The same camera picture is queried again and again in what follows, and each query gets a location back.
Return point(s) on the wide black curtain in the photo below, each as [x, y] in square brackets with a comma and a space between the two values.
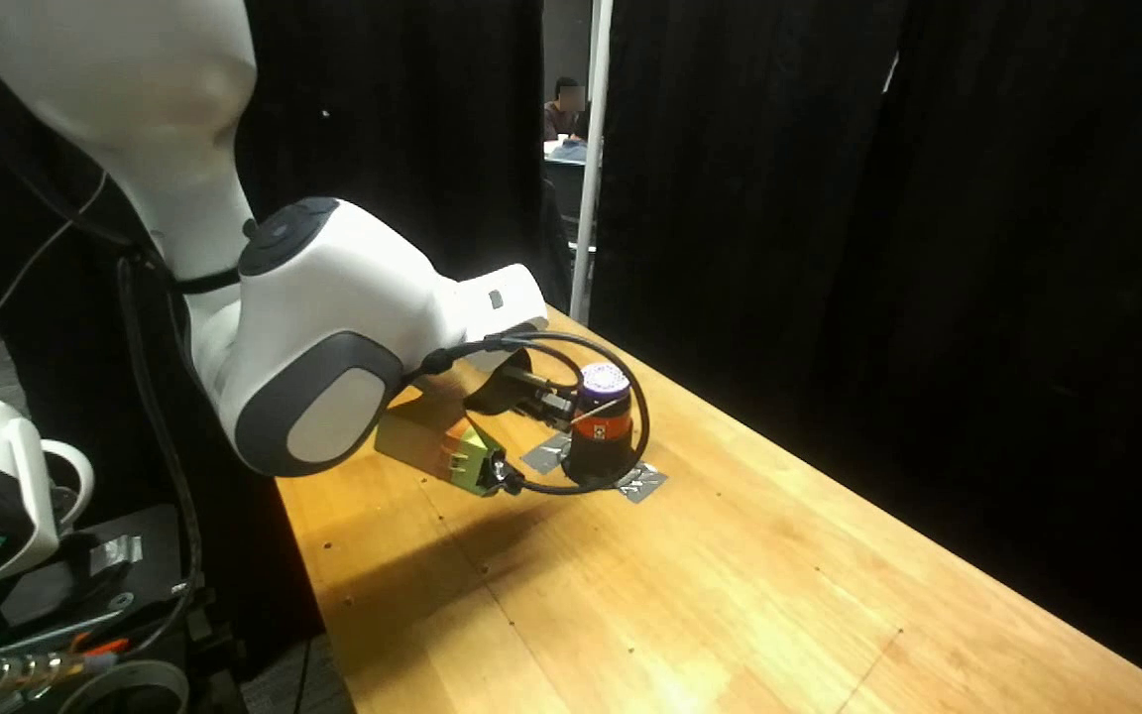
[928, 199]

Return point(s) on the small grey block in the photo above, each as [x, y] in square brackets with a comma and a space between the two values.
[639, 486]

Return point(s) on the green yellow wrist mount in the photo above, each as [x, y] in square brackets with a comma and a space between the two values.
[472, 459]

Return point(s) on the narrow black curtain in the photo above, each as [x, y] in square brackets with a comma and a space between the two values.
[400, 104]

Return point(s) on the grey tape piece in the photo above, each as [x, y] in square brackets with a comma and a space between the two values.
[116, 555]

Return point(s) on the silver tape patch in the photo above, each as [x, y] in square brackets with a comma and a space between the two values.
[545, 459]

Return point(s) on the seated person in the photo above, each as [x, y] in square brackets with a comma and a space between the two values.
[566, 104]

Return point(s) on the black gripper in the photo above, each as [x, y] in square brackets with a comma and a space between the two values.
[517, 391]

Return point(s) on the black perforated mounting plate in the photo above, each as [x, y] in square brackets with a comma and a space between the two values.
[69, 548]

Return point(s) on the white vertical pole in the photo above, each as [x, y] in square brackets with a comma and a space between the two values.
[587, 161]

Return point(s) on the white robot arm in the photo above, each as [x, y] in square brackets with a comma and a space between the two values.
[320, 330]

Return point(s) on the dark red cup purple lid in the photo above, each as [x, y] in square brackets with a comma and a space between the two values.
[597, 429]

